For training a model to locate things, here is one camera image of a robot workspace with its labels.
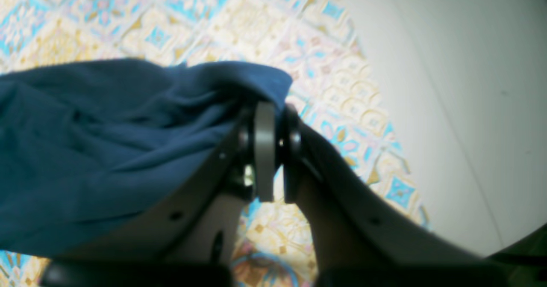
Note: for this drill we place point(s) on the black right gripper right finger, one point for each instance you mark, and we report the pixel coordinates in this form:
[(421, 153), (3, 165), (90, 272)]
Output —
[(359, 239)]

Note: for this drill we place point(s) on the dark blue t-shirt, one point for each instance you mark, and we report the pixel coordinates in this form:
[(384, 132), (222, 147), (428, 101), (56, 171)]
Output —
[(86, 146)]

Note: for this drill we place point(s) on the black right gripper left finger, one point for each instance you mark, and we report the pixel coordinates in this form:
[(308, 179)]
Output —
[(185, 240)]

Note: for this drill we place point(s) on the colourful patterned tablecloth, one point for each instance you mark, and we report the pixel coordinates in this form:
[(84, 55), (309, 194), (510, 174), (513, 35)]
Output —
[(313, 40)]

